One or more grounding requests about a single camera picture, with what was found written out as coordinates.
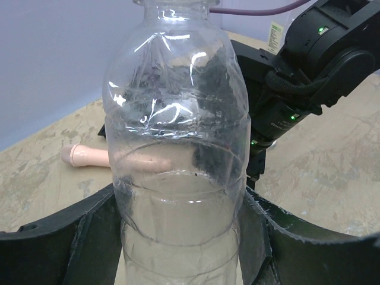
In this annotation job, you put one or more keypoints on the clear plastic bottle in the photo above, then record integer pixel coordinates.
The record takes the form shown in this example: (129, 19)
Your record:
(179, 236)

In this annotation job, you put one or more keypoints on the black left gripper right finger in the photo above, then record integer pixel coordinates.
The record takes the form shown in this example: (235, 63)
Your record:
(277, 247)

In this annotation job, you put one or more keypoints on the white green label sticker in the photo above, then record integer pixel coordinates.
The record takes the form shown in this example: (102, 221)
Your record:
(275, 38)

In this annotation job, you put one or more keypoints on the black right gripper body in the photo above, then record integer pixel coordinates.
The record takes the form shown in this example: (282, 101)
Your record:
(193, 102)

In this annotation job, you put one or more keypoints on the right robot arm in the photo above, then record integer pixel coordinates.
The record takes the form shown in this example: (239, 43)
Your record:
(329, 49)

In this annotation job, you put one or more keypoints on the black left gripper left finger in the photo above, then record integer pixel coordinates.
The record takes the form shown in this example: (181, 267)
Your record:
(80, 244)

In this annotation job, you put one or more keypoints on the pink cylindrical handle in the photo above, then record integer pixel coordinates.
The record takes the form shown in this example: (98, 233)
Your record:
(82, 156)

